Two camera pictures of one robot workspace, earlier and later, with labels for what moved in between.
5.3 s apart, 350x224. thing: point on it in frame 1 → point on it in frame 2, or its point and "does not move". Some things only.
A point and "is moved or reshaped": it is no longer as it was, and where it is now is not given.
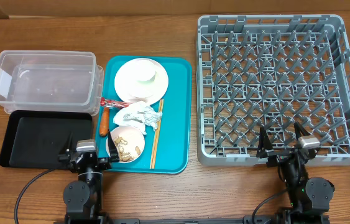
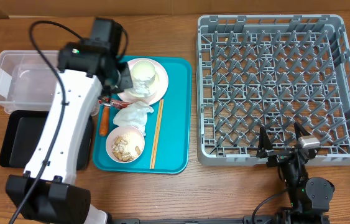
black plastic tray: x=34 y=139 does not move
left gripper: x=105 y=163 → x=125 y=78
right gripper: x=265 y=149 does not move
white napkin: x=139 y=114 is moved or reshaped
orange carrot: x=104 y=121 does not move
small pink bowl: x=128 y=142 does not move
